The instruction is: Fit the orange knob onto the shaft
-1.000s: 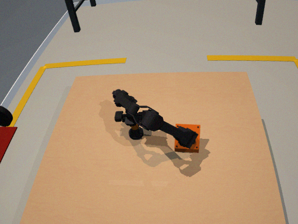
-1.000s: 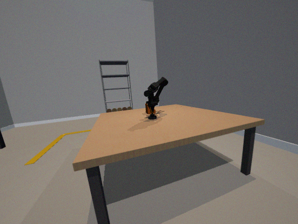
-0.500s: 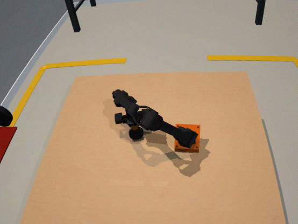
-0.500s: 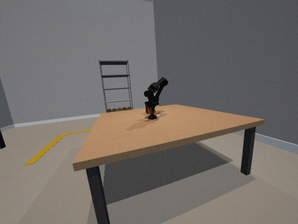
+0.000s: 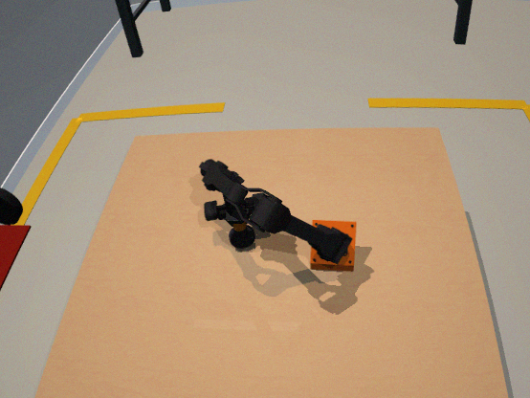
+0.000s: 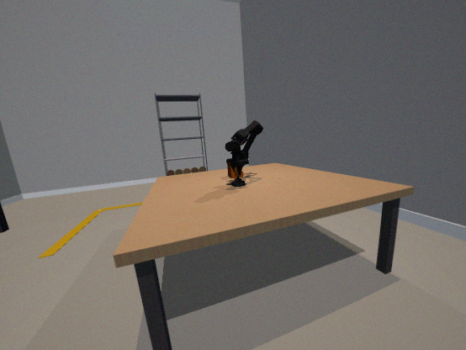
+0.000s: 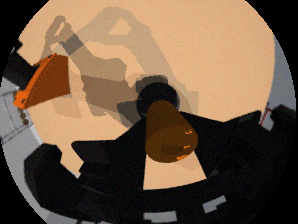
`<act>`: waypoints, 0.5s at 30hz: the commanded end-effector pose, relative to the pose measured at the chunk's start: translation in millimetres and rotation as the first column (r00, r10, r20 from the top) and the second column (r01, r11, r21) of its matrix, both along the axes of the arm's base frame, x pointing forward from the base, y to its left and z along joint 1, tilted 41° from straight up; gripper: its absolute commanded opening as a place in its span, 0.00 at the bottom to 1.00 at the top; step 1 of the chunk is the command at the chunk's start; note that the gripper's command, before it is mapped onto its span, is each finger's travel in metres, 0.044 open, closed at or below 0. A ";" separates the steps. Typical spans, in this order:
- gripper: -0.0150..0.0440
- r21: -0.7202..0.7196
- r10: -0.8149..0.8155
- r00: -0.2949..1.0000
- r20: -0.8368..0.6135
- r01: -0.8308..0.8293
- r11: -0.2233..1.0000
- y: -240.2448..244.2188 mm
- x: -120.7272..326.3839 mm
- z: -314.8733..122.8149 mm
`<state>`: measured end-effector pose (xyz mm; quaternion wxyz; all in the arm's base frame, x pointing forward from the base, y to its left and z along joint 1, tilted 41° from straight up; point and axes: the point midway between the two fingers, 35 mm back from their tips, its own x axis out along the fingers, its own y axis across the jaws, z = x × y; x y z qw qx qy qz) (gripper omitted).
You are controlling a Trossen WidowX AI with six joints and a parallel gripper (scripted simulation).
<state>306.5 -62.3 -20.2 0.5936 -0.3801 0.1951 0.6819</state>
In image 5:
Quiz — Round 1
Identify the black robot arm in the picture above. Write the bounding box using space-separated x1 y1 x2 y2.
199 159 353 264

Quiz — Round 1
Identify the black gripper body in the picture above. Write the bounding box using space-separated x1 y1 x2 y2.
204 192 264 221

